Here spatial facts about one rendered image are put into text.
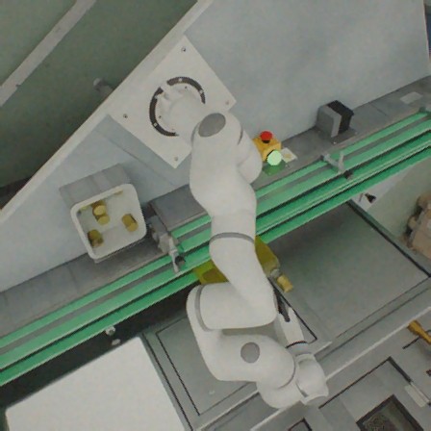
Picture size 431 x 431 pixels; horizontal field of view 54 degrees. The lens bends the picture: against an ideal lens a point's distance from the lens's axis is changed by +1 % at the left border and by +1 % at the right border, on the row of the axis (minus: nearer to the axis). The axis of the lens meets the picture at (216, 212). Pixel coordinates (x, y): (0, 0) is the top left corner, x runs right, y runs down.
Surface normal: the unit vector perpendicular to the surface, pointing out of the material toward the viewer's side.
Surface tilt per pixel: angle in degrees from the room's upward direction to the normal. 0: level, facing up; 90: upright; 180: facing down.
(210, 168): 90
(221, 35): 0
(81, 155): 0
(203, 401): 90
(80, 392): 90
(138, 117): 5
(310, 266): 89
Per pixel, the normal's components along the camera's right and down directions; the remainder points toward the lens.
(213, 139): -0.33, -0.47
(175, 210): -0.05, -0.66
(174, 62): 0.52, 0.56
